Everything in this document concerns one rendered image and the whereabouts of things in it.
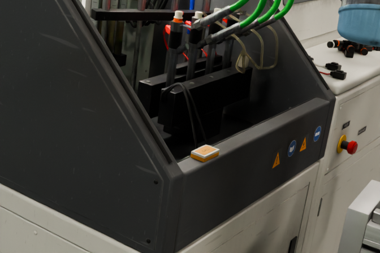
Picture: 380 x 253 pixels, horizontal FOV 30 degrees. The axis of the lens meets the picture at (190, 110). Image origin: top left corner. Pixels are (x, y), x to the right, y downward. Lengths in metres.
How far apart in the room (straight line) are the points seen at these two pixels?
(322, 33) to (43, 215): 1.12
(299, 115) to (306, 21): 0.55
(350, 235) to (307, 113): 0.56
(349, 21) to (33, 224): 0.84
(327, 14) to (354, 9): 1.42
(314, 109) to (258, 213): 0.28
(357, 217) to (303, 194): 0.68
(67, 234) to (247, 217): 0.38
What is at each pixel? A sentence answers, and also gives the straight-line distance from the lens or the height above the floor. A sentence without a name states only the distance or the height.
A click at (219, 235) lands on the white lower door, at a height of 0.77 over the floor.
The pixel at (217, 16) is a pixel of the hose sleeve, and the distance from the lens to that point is 1.46.
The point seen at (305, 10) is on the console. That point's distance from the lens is 2.08.
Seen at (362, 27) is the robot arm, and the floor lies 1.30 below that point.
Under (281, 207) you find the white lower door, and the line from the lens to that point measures 1.66.
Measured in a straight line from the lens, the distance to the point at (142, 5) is 1.68.
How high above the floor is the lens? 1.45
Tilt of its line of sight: 19 degrees down
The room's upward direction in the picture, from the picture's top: 8 degrees clockwise
